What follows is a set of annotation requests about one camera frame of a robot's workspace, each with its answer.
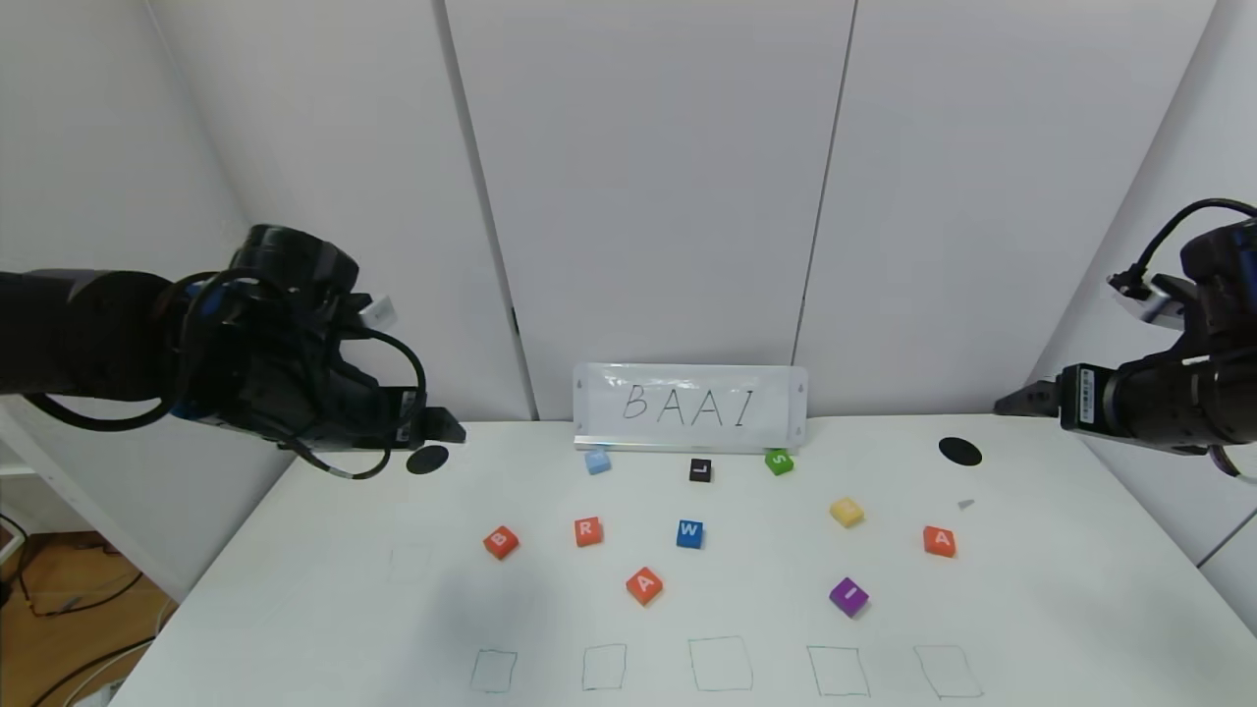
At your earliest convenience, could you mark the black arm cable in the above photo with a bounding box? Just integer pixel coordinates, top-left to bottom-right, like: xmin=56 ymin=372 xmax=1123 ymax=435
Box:
xmin=1129 ymin=198 xmax=1257 ymax=291
xmin=29 ymin=270 xmax=429 ymax=482

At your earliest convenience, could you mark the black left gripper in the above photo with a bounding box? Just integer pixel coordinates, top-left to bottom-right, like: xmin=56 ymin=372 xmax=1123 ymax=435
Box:
xmin=330 ymin=360 xmax=466 ymax=451

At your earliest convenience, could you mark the white BAAI sign board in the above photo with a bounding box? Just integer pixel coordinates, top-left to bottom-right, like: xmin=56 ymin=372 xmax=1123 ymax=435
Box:
xmin=574 ymin=363 xmax=809 ymax=453

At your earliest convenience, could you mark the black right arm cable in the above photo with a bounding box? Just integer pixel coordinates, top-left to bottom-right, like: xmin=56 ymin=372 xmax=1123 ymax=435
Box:
xmin=1129 ymin=198 xmax=1257 ymax=291

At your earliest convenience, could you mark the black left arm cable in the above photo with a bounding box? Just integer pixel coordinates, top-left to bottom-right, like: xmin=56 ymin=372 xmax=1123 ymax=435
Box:
xmin=29 ymin=270 xmax=429 ymax=482

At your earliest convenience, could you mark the black floor cable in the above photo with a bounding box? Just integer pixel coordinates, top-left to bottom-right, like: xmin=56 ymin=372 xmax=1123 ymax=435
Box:
xmin=0 ymin=511 xmax=148 ymax=622
xmin=34 ymin=638 xmax=158 ymax=707

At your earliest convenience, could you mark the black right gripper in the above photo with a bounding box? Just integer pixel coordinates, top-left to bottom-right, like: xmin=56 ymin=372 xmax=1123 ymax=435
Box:
xmin=993 ymin=362 xmax=1202 ymax=450

